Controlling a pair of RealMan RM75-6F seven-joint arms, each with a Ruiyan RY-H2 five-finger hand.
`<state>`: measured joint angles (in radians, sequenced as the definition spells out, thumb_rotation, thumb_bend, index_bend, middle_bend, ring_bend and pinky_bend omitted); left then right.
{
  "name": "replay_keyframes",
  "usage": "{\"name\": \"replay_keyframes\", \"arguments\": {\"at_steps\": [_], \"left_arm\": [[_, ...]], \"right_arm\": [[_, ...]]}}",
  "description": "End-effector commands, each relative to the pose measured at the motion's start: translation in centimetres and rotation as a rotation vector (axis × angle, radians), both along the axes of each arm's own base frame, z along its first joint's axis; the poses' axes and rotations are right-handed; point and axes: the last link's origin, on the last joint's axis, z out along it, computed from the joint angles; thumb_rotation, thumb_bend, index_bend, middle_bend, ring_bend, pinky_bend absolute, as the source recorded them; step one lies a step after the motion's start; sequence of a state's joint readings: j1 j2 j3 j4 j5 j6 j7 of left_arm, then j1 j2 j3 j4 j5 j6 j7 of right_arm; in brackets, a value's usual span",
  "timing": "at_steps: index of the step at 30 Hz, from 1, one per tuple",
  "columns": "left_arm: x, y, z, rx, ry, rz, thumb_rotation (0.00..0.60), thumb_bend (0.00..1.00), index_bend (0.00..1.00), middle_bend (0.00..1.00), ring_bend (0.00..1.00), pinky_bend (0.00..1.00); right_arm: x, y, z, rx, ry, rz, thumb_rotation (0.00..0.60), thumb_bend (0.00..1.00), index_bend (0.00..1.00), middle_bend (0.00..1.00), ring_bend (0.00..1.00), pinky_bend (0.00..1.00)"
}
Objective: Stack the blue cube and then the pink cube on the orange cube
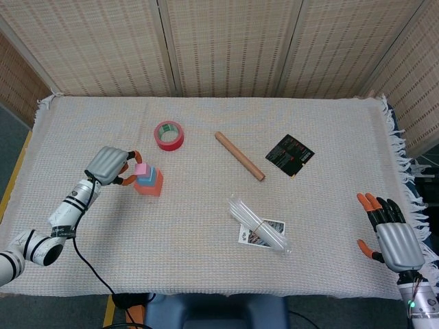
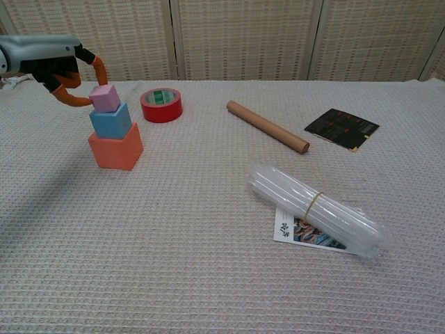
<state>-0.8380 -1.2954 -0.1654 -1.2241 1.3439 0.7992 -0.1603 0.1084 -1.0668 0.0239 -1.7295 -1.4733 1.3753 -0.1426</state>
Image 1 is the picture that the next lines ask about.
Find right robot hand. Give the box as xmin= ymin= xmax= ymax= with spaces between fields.
xmin=356 ymin=192 xmax=426 ymax=274

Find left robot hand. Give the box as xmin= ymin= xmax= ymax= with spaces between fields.
xmin=84 ymin=146 xmax=143 ymax=188

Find blue cube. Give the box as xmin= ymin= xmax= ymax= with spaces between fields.
xmin=137 ymin=167 xmax=158 ymax=184

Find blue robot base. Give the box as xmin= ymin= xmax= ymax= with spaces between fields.
xmin=143 ymin=293 xmax=289 ymax=329

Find orange cube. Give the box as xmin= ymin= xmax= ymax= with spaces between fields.
xmin=133 ymin=168 xmax=165 ymax=199

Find black equipment box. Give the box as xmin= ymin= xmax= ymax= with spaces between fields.
xmin=413 ymin=157 xmax=439 ymax=206

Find red tape roll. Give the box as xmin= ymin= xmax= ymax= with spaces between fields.
xmin=153 ymin=120 xmax=186 ymax=152

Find woven folding screen panel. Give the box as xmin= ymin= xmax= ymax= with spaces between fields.
xmin=276 ymin=0 xmax=431 ymax=100
xmin=0 ymin=0 xmax=181 ymax=98
xmin=156 ymin=0 xmax=305 ymax=99
xmin=0 ymin=30 xmax=56 ymax=124
xmin=368 ymin=0 xmax=439 ymax=158

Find brown cardboard tube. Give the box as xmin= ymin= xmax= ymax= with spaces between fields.
xmin=214 ymin=131 xmax=267 ymax=182

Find white woven tablecloth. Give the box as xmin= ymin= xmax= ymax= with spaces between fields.
xmin=0 ymin=93 xmax=434 ymax=300

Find black printed packet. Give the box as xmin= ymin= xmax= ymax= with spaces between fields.
xmin=264 ymin=134 xmax=316 ymax=179

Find clear bag of sticks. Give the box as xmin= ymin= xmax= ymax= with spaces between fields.
xmin=228 ymin=193 xmax=294 ymax=256

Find white printed photo card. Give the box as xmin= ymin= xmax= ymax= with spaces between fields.
xmin=237 ymin=219 xmax=286 ymax=247

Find orange base part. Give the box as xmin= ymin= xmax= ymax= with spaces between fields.
xmin=125 ymin=303 xmax=147 ymax=329

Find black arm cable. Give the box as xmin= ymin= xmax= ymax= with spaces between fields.
xmin=70 ymin=174 xmax=152 ymax=329

